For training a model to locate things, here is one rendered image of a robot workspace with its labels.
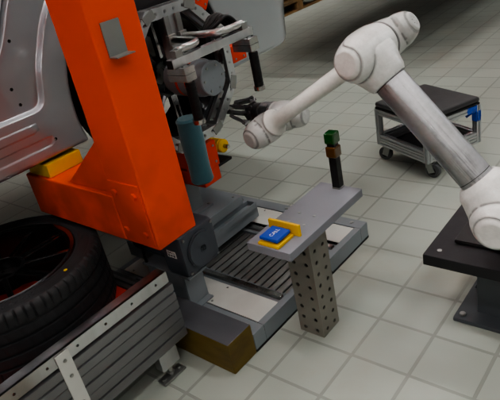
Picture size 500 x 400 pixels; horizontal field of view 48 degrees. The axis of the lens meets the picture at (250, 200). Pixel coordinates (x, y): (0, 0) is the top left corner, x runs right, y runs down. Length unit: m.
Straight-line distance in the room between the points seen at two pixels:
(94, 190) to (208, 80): 0.58
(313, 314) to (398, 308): 0.33
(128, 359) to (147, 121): 0.75
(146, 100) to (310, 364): 1.01
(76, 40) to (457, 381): 1.46
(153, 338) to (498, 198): 1.13
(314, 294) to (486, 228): 0.61
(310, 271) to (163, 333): 0.53
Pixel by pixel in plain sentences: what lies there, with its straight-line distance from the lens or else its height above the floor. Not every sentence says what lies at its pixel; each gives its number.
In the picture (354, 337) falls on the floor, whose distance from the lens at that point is 2.03.
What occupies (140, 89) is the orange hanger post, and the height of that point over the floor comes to 0.99.
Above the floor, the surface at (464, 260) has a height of 0.30.
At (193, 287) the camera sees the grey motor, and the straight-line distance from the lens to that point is 2.15.
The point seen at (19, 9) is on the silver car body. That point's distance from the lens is 2.02.
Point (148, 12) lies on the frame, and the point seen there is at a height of 1.11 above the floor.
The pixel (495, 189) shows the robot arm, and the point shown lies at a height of 0.57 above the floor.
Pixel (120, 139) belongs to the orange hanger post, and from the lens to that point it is 1.57.
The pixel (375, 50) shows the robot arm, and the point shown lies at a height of 0.95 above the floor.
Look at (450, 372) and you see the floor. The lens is 1.91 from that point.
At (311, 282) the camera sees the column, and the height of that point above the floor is 0.24.
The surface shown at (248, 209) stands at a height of 0.16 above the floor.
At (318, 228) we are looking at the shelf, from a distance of 1.77.
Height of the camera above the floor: 1.36
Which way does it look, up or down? 27 degrees down
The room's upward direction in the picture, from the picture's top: 12 degrees counter-clockwise
